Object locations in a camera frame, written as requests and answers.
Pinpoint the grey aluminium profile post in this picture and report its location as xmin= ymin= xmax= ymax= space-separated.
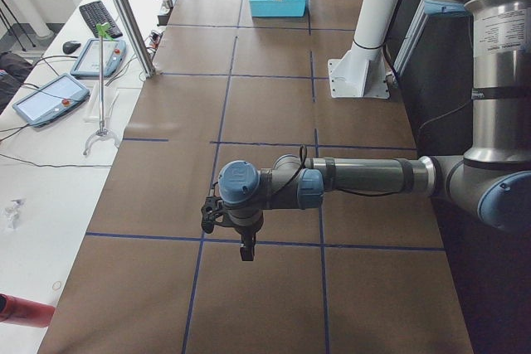
xmin=113 ymin=0 xmax=155 ymax=78

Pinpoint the crumpled white paper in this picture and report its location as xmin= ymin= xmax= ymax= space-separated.
xmin=3 ymin=198 xmax=26 ymax=230

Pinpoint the silver reacher grabber tool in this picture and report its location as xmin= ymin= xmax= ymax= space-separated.
xmin=83 ymin=22 xmax=120 ymax=157

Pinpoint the far teach pendant tablet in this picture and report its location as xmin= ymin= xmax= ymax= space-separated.
xmin=70 ymin=38 xmax=126 ymax=79

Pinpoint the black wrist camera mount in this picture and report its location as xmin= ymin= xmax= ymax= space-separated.
xmin=201 ymin=196 xmax=225 ymax=234

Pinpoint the black computer mouse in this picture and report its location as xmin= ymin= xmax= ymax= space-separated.
xmin=62 ymin=41 xmax=81 ymax=55

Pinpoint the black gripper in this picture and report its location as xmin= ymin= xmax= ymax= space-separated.
xmin=240 ymin=230 xmax=256 ymax=262

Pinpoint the light blue plastic bin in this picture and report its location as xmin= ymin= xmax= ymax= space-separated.
xmin=249 ymin=0 xmax=307 ymax=17

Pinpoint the white metal base plate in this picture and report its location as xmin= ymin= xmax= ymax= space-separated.
xmin=328 ymin=57 xmax=390 ymax=99

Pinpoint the black computer keyboard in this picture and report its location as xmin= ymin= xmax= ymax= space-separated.
xmin=79 ymin=1 xmax=123 ymax=38

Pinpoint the white plastic tray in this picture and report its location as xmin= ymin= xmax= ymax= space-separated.
xmin=83 ymin=83 xmax=119 ymax=123

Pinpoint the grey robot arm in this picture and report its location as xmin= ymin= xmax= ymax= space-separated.
xmin=202 ymin=0 xmax=530 ymax=261

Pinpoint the red cylinder object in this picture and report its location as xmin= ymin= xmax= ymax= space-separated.
xmin=1 ymin=293 xmax=56 ymax=327

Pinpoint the teach pendant tablet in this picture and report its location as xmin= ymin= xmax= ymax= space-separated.
xmin=12 ymin=73 xmax=90 ymax=128
xmin=70 ymin=38 xmax=126 ymax=79

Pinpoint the white camera stand pillar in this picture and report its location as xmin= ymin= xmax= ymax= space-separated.
xmin=351 ymin=0 xmax=417 ymax=51

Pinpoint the near teach pendant tablet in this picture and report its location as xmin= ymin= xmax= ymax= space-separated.
xmin=12 ymin=73 xmax=90 ymax=128

